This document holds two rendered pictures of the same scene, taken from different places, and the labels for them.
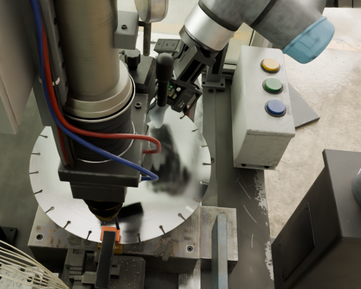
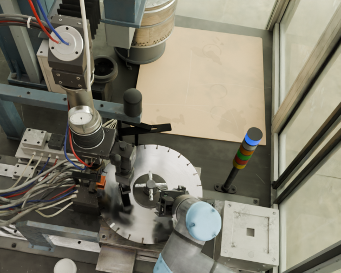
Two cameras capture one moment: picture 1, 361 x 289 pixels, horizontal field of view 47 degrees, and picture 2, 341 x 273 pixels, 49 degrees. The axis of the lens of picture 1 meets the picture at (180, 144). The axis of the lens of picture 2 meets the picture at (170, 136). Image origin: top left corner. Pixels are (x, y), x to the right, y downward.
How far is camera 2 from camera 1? 0.76 m
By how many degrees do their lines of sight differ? 48
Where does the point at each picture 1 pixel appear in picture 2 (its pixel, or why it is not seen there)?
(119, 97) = (73, 126)
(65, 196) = not seen: hidden behind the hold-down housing
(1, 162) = (185, 144)
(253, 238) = not seen: outside the picture
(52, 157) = (153, 155)
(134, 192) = (126, 195)
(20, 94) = (57, 88)
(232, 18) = (177, 215)
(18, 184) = not seen: hidden behind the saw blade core
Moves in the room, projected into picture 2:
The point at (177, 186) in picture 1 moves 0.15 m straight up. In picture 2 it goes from (128, 220) to (127, 202)
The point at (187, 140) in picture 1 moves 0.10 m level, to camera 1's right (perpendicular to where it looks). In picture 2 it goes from (161, 230) to (153, 264)
